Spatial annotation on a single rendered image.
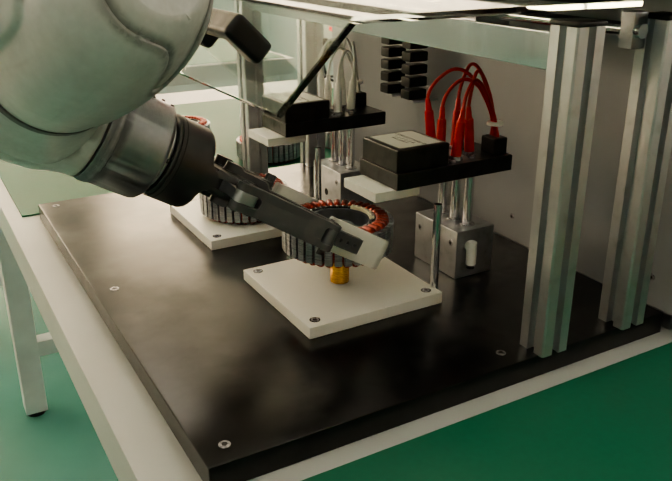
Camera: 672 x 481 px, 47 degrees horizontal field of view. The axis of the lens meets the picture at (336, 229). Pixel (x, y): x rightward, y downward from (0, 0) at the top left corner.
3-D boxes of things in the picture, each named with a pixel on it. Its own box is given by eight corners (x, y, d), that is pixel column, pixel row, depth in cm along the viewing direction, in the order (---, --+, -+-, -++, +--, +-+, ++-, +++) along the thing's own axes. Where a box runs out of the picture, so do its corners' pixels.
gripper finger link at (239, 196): (215, 162, 68) (203, 162, 62) (268, 188, 68) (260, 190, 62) (203, 187, 68) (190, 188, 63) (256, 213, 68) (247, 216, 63)
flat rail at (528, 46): (567, 74, 59) (571, 34, 58) (245, 10, 110) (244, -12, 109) (578, 73, 60) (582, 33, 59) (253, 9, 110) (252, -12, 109)
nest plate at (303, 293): (309, 340, 69) (309, 327, 69) (243, 279, 82) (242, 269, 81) (442, 302, 76) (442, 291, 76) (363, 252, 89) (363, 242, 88)
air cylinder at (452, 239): (454, 279, 82) (457, 231, 80) (413, 256, 88) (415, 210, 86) (490, 270, 84) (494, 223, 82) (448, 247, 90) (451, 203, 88)
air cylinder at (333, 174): (339, 213, 101) (340, 172, 99) (313, 197, 107) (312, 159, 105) (372, 206, 103) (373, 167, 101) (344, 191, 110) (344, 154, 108)
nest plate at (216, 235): (211, 250, 89) (211, 240, 89) (170, 212, 101) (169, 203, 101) (324, 227, 96) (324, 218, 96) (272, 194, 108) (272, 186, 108)
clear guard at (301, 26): (276, 119, 48) (273, 21, 46) (157, 66, 67) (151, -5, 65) (633, 74, 63) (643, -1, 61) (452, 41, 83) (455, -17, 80)
